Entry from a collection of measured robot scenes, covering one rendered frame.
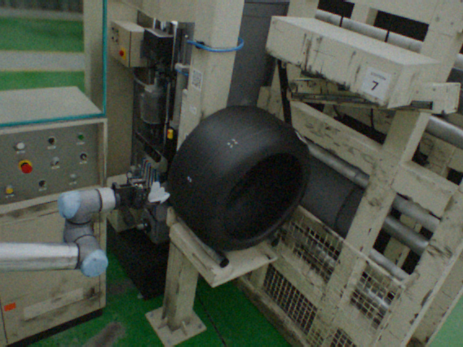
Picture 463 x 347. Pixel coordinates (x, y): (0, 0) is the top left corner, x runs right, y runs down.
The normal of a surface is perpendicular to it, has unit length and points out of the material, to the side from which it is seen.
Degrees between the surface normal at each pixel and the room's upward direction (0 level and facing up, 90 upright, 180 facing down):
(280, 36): 90
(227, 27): 90
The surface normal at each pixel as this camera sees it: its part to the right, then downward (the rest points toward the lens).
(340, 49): -0.79, 0.19
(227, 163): 0.06, 0.00
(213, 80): 0.59, 0.49
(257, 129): 0.14, -0.62
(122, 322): 0.16, -0.85
